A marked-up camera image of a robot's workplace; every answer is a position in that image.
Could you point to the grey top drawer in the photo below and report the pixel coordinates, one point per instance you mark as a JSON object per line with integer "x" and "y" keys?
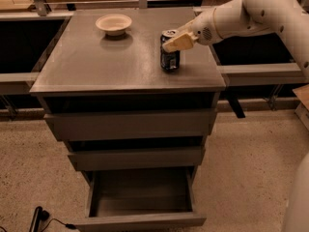
{"x": 131, "y": 125}

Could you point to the black power adapter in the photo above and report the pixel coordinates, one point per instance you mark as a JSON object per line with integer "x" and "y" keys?
{"x": 40, "y": 214}

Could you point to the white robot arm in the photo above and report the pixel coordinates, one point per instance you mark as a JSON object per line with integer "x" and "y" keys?
{"x": 245, "y": 18}

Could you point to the grey open bottom drawer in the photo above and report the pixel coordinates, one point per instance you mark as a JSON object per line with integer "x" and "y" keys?
{"x": 139, "y": 200}

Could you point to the dark pepsi can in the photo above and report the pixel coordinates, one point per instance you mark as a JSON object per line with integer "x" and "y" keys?
{"x": 169, "y": 61}

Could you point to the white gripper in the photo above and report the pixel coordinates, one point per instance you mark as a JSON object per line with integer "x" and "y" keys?
{"x": 203, "y": 29}

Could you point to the white bowl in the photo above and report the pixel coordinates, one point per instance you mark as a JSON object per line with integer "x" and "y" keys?
{"x": 113, "y": 24}

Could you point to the grey middle drawer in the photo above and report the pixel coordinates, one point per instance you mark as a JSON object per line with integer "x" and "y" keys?
{"x": 136, "y": 158}

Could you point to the grey metal rail frame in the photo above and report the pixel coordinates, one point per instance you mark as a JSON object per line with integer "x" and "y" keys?
{"x": 257, "y": 71}

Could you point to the grey drawer cabinet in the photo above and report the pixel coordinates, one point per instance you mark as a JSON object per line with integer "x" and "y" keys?
{"x": 115, "y": 108}

